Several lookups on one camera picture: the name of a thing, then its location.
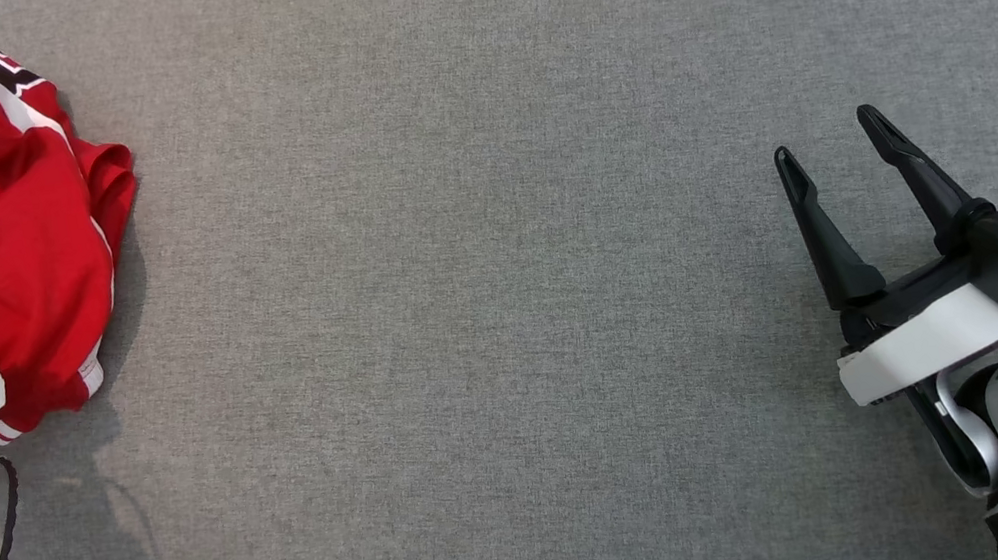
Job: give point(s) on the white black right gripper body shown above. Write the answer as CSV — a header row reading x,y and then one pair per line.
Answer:
x,y
935,339

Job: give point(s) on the grey fabric sofa surface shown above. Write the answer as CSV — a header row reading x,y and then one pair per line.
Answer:
x,y
486,323

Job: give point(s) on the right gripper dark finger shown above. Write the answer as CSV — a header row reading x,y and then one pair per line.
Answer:
x,y
930,188
831,255

